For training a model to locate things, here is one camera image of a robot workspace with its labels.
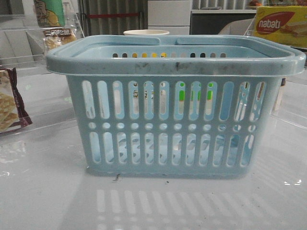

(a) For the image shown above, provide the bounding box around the white paper cup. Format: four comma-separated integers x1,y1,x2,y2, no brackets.
123,29,170,36

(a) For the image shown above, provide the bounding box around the white cabinet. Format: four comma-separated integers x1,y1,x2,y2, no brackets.
147,0,192,35

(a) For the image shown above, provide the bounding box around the brown cracker snack packet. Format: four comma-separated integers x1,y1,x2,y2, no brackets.
0,68,32,134

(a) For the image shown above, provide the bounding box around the beige box behind basket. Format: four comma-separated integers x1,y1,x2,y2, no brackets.
273,78,286,111

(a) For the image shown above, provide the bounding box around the clear acrylic shelf right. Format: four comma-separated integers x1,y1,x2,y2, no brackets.
244,16,307,131

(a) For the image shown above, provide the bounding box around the yellow nabati wafer box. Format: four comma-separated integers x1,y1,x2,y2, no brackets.
253,6,307,48

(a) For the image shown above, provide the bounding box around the green yellow cartoon package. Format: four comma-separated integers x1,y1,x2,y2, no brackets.
34,0,65,27

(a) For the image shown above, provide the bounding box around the clear acrylic shelf left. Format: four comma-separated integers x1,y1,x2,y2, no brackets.
0,12,84,76

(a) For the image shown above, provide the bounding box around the clear packaged bread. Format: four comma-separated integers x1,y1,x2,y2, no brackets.
43,27,77,54

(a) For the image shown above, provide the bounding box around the light blue plastic basket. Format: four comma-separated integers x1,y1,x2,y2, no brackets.
46,35,306,178

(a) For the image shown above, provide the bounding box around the clear acrylic shelf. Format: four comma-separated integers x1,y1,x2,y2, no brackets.
0,12,84,76
244,16,307,131

